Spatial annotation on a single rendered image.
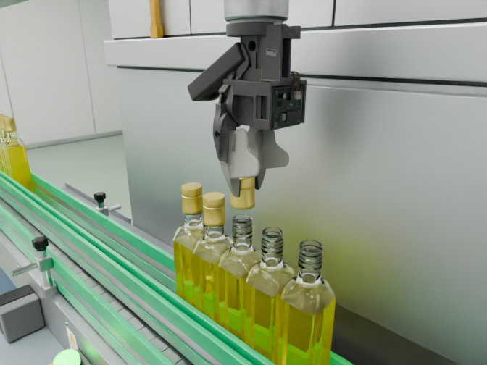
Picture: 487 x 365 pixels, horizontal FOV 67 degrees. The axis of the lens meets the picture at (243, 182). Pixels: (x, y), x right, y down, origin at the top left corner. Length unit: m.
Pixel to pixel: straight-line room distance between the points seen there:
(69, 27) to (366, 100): 6.27
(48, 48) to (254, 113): 6.14
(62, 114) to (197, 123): 5.83
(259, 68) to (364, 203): 0.24
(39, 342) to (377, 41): 0.90
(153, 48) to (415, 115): 0.57
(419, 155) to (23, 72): 6.12
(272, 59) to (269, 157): 0.14
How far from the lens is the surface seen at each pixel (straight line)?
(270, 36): 0.43
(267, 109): 0.42
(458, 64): 0.49
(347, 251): 0.59
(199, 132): 0.80
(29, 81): 6.41
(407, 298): 0.58
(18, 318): 1.01
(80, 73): 6.67
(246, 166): 0.45
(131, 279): 0.75
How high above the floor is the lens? 1.36
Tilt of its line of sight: 19 degrees down
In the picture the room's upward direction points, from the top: straight up
